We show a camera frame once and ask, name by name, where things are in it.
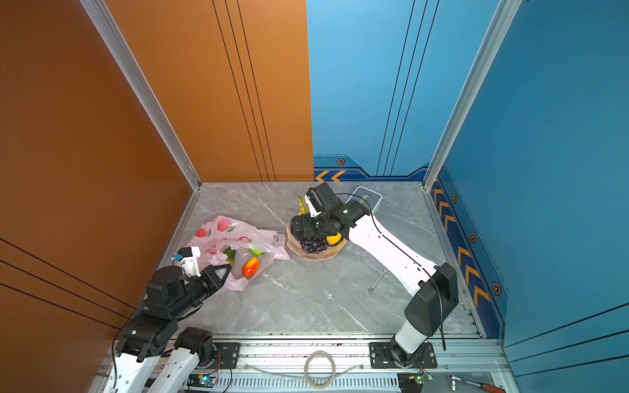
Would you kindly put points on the left green circuit board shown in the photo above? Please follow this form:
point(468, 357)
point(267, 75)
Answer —
point(203, 380)

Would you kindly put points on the right green circuit board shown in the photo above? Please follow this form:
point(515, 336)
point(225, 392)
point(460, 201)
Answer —
point(413, 382)

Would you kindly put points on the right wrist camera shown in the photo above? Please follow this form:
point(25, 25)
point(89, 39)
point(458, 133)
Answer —
point(310, 207)

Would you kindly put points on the yellow bell pepper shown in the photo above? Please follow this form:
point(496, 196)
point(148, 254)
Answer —
point(334, 240)

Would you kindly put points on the aluminium corner post left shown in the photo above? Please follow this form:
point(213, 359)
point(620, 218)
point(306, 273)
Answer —
point(104, 22)

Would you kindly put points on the green orange mango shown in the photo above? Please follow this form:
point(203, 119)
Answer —
point(230, 253)

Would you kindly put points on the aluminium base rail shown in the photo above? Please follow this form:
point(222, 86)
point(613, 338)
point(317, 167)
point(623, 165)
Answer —
point(472, 358)

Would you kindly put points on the pink printed plastic bag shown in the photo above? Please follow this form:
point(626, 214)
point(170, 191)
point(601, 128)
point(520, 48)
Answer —
point(223, 232)

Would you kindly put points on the aluminium corner post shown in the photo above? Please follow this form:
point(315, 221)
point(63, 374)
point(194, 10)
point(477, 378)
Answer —
point(104, 22)
point(498, 28)

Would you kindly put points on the green circuit board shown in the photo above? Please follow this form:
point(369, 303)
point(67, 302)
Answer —
point(413, 382)
point(203, 380)

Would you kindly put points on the silver wrench on table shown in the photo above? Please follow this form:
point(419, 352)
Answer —
point(377, 282)

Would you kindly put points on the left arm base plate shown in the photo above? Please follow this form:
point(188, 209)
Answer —
point(226, 356)

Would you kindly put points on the red yellow mango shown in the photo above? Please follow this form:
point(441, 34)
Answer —
point(251, 267)

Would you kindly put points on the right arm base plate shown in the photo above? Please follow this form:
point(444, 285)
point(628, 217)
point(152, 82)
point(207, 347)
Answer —
point(390, 355)

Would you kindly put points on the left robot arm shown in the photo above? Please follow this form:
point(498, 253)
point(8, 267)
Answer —
point(171, 297)

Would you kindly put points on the wooden fruit plate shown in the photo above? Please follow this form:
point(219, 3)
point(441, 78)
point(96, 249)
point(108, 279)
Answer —
point(295, 246)

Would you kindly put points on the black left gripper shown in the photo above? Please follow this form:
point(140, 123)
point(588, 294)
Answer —
point(214, 280)

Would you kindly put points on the red handled screwdriver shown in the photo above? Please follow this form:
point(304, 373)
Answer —
point(455, 381)

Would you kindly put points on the yellow banana bunch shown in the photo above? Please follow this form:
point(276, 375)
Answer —
point(303, 207)

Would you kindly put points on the aluminium corner post right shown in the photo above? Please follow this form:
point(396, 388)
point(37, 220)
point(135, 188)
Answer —
point(498, 28)

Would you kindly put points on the coiled clear tube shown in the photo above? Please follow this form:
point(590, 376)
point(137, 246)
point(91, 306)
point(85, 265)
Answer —
point(318, 372)

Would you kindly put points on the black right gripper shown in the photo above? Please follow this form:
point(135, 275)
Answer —
point(307, 232)

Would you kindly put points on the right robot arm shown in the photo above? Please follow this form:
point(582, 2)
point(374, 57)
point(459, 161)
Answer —
point(433, 288)

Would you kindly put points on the white grey tissue box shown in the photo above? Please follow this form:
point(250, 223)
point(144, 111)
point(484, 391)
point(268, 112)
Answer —
point(367, 197)

